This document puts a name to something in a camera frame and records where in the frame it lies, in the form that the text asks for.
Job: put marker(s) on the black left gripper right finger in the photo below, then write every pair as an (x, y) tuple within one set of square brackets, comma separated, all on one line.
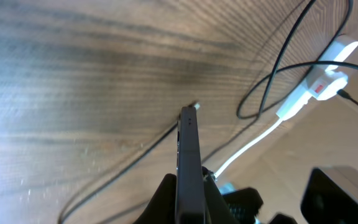
[(216, 208)]

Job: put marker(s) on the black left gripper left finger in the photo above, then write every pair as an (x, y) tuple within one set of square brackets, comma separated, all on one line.
[(161, 208)]

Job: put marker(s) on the blue screen smartphone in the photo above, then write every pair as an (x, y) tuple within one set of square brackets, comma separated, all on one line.
[(189, 201)]

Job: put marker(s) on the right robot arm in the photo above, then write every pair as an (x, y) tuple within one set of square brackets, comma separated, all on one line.
[(331, 196)]

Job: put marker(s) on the white charger plug adapter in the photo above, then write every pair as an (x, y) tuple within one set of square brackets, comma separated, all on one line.
[(324, 85)]

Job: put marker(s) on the white power strip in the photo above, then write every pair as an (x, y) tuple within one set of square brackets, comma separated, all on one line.
[(338, 51)]

